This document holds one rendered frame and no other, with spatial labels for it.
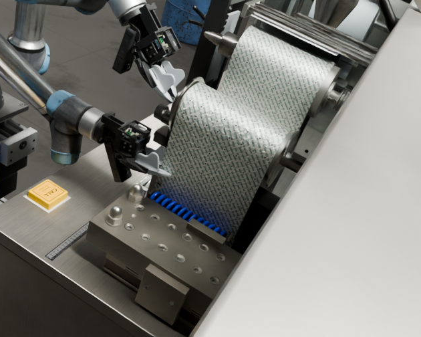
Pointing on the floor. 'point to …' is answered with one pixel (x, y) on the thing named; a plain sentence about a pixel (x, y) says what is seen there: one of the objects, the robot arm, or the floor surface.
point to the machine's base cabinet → (36, 303)
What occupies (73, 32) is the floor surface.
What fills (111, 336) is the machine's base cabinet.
